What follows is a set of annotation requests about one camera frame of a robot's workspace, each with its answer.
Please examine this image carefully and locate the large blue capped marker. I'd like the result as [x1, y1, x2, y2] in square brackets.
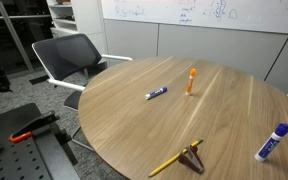
[254, 122, 288, 163]

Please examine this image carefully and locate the small blue marker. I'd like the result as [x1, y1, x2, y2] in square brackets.
[144, 86, 169, 101]

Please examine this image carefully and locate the orange marker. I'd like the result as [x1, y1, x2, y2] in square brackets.
[185, 68, 198, 97]

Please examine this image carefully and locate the yellow pencil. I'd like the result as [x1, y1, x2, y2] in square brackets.
[148, 138, 205, 178]

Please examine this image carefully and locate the black mesh office chair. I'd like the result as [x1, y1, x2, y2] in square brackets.
[31, 33, 134, 153]

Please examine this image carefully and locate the brown pencil stand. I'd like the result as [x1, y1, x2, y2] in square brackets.
[177, 144, 205, 175]

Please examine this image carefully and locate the white shelf unit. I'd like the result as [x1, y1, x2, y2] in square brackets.
[46, 0, 108, 64]

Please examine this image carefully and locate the black clamp with orange trigger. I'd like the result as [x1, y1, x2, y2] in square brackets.
[8, 110, 79, 166]

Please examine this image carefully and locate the whiteboard with blue writing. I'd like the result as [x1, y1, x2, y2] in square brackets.
[100, 0, 288, 36]

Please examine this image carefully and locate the grey diagonal metal pole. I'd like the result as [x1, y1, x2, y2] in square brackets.
[0, 1, 35, 74]

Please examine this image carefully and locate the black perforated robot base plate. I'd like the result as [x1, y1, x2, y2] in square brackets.
[0, 102, 82, 180]

